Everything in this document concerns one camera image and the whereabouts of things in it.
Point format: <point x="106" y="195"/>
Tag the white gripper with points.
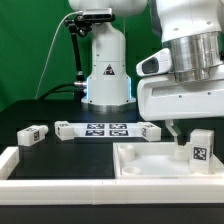
<point x="160" y="97"/>

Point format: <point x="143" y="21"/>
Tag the white square tabletop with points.
<point x="156" y="160"/>

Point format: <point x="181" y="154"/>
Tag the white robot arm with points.
<point x="185" y="79"/>

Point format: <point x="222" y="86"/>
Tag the white U-shaped fence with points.
<point x="98" y="192"/>

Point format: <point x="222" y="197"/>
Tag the white base tag plate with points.
<point x="106" y="129"/>

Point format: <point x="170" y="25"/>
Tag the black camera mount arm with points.
<point x="77" y="28"/>

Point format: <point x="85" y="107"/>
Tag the grey camera on mount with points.
<point x="97" y="14"/>

